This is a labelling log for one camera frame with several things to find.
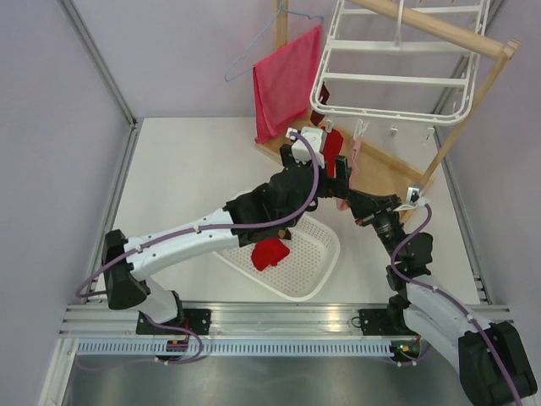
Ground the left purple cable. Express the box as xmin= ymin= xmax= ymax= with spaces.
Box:
xmin=74 ymin=133 xmax=320 ymax=299

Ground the slotted cable duct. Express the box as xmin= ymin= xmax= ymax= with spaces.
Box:
xmin=77 ymin=338 xmax=394 ymax=358

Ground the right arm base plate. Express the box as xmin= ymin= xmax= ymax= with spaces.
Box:
xmin=356 ymin=308 xmax=409 ymax=337

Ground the red sock with white print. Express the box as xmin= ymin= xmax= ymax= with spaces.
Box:
xmin=251 ymin=238 xmax=290 ymax=272

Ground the white perforated plastic basket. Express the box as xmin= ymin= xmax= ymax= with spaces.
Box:
xmin=216 ymin=215 xmax=341 ymax=302

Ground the aluminium mounting rail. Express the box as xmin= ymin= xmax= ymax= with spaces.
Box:
xmin=59 ymin=301 xmax=385 ymax=338

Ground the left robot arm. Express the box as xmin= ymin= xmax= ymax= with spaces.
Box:
xmin=101 ymin=146 xmax=351 ymax=334

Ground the pink cloth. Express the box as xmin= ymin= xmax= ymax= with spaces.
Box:
xmin=253 ymin=25 xmax=322 ymax=144

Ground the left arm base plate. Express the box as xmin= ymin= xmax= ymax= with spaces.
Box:
xmin=135 ymin=309 xmax=211 ymax=336

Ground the brown argyle sock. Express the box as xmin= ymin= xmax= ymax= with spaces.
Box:
xmin=277 ymin=228 xmax=292 ymax=240

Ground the white clip drying hanger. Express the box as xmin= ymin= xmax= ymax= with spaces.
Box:
xmin=310 ymin=1 xmax=481 ymax=143

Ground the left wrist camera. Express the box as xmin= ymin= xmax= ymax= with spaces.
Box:
xmin=286 ymin=126 xmax=327 ymax=168

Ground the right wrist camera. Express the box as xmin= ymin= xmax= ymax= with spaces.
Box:
xmin=394 ymin=184 xmax=429 ymax=211

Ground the plain red sock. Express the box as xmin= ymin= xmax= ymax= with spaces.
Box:
xmin=321 ymin=127 xmax=343 ymax=178

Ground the wooden drying rack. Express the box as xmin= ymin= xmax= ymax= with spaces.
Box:
xmin=254 ymin=0 xmax=522 ymax=223

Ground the blue wire hanger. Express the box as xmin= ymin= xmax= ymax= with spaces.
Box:
xmin=223 ymin=0 xmax=325 ymax=82

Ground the pink sock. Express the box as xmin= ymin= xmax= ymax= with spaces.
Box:
xmin=336 ymin=135 xmax=363 ymax=211

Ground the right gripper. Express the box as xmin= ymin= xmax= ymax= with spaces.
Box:
xmin=347 ymin=189 xmax=403 ymax=261

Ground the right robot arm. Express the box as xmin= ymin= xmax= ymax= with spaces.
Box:
xmin=347 ymin=190 xmax=538 ymax=405

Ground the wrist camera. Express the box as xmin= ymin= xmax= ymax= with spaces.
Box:
xmin=394 ymin=184 xmax=429 ymax=211
xmin=286 ymin=126 xmax=327 ymax=168

